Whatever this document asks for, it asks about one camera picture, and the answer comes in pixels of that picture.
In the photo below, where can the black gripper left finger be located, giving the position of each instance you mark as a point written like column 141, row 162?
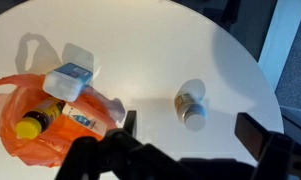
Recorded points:
column 130, row 124

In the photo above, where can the white blue small box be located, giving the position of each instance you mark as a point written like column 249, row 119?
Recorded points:
column 91, row 123

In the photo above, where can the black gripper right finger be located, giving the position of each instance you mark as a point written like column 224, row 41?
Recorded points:
column 251, row 134

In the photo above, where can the round white table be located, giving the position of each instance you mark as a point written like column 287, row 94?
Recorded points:
column 147, row 49

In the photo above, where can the translucent blue-labelled container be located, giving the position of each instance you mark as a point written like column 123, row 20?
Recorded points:
column 67, row 81

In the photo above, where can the orange plastic bag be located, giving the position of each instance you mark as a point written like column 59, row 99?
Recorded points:
column 50, row 147

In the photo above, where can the white pill bottle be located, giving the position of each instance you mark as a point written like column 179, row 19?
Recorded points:
column 188, row 104

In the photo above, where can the dark bottle yellow cap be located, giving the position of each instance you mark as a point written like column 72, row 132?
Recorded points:
column 38, row 119

